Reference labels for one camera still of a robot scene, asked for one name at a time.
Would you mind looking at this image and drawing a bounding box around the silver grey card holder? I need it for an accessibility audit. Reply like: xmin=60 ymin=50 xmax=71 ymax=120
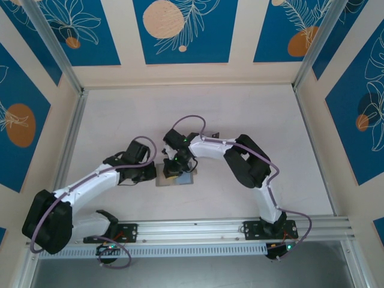
xmin=155 ymin=163 xmax=196 ymax=187

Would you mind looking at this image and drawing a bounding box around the circuit board with LED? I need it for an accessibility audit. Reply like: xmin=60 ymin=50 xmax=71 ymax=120
xmin=265 ymin=242 xmax=301 ymax=260
xmin=95 ymin=243 xmax=118 ymax=256

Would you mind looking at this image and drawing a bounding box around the blue panel with peach circle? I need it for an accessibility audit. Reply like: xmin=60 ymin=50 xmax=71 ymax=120
xmin=133 ymin=0 xmax=239 ymax=65

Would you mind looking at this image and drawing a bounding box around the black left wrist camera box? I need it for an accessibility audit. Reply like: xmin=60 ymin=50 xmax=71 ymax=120
xmin=124 ymin=139 xmax=151 ymax=165

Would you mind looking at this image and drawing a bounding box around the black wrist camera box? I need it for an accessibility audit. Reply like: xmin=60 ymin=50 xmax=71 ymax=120
xmin=124 ymin=139 xmax=151 ymax=165
xmin=162 ymin=128 xmax=185 ymax=154

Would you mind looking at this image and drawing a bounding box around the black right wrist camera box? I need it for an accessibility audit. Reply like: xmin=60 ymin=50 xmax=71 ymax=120
xmin=162 ymin=128 xmax=185 ymax=154

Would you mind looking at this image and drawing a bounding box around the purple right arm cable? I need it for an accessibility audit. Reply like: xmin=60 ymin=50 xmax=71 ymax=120
xmin=173 ymin=115 xmax=313 ymax=262

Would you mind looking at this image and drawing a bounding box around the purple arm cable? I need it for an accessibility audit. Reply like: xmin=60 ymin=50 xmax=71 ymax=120
xmin=31 ymin=136 xmax=157 ymax=270
xmin=173 ymin=115 xmax=313 ymax=262

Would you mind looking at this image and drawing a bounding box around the long aluminium frame rail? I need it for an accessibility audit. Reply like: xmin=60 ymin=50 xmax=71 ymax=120
xmin=25 ymin=215 xmax=358 ymax=249

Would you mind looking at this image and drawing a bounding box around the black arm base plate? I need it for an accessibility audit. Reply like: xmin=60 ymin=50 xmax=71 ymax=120
xmin=83 ymin=223 xmax=139 ymax=244
xmin=242 ymin=220 xmax=300 ymax=241

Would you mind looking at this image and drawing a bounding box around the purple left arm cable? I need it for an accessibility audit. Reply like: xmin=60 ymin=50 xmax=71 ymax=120
xmin=31 ymin=136 xmax=157 ymax=270

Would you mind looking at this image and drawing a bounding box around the grey slotted cable duct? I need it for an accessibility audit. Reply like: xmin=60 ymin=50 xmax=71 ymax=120
xmin=37 ymin=242 xmax=269 ymax=259

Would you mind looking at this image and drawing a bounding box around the aluminium side rail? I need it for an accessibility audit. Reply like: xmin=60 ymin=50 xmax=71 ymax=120
xmin=50 ymin=89 xmax=88 ymax=193

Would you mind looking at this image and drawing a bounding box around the blue floral wall panel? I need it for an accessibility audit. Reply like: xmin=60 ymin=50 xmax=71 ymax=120
xmin=38 ymin=0 xmax=122 ymax=67
xmin=325 ymin=28 xmax=384 ymax=187
xmin=311 ymin=0 xmax=384 ymax=81
xmin=253 ymin=0 xmax=334 ymax=64
xmin=0 ymin=0 xmax=63 ymax=87
xmin=0 ymin=43 xmax=52 ymax=194

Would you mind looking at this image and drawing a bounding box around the aluminium frame post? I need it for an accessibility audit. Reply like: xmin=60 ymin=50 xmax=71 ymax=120
xmin=292 ymin=0 xmax=370 ymax=91
xmin=22 ymin=0 xmax=84 ymax=95

